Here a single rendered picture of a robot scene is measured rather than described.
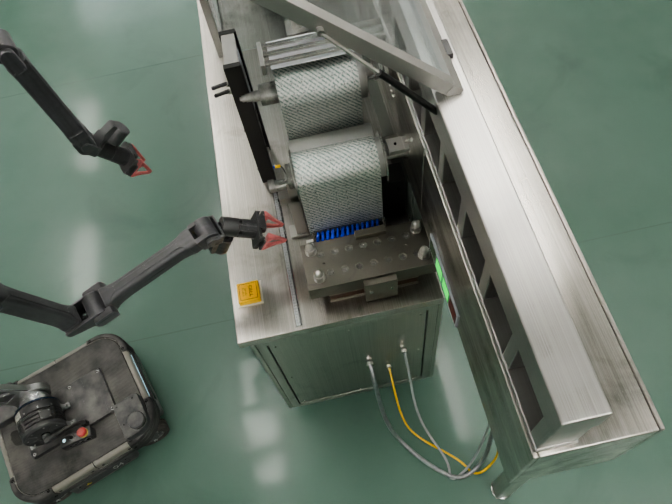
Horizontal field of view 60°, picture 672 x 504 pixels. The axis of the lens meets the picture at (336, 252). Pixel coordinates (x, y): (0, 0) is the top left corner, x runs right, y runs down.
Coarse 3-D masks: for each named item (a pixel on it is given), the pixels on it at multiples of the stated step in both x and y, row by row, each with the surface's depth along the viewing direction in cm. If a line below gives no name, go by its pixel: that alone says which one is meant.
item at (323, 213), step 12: (348, 192) 169; (360, 192) 170; (372, 192) 171; (312, 204) 170; (324, 204) 172; (336, 204) 173; (348, 204) 174; (360, 204) 175; (372, 204) 177; (312, 216) 176; (324, 216) 177; (336, 216) 178; (348, 216) 180; (360, 216) 181; (372, 216) 182; (324, 228) 183
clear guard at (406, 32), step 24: (312, 0) 105; (336, 0) 111; (360, 0) 117; (384, 0) 125; (408, 0) 134; (360, 24) 111; (384, 24) 118; (408, 24) 126; (408, 48) 119; (432, 48) 127
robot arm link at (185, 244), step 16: (192, 224) 166; (208, 224) 166; (176, 240) 166; (192, 240) 164; (160, 256) 165; (176, 256) 165; (128, 272) 166; (144, 272) 165; (160, 272) 167; (96, 288) 167; (112, 288) 165; (128, 288) 165; (112, 304) 165; (96, 320) 164
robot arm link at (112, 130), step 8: (112, 120) 182; (104, 128) 182; (112, 128) 180; (120, 128) 182; (96, 136) 183; (104, 136) 181; (112, 136) 182; (120, 136) 183; (88, 144) 178; (96, 144) 182; (112, 144) 184; (88, 152) 180; (96, 152) 181
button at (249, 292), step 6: (246, 282) 189; (252, 282) 189; (258, 282) 190; (240, 288) 188; (246, 288) 188; (252, 288) 188; (258, 288) 188; (240, 294) 187; (246, 294) 187; (252, 294) 187; (258, 294) 186; (240, 300) 186; (246, 300) 186; (252, 300) 186; (258, 300) 187
